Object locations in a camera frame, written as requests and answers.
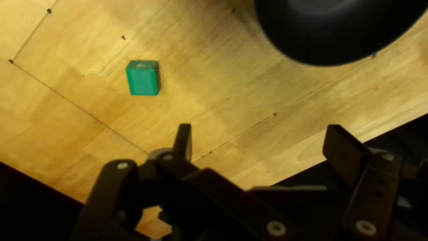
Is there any black bowl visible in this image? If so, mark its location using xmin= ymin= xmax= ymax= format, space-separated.
xmin=252 ymin=0 xmax=428 ymax=67

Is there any green block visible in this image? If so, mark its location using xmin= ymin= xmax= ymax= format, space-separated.
xmin=124 ymin=58 xmax=161 ymax=97

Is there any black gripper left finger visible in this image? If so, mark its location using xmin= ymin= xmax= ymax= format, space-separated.
xmin=69 ymin=121 xmax=295 ymax=241

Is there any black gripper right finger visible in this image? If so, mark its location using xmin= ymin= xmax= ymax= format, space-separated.
xmin=322 ymin=123 xmax=428 ymax=241

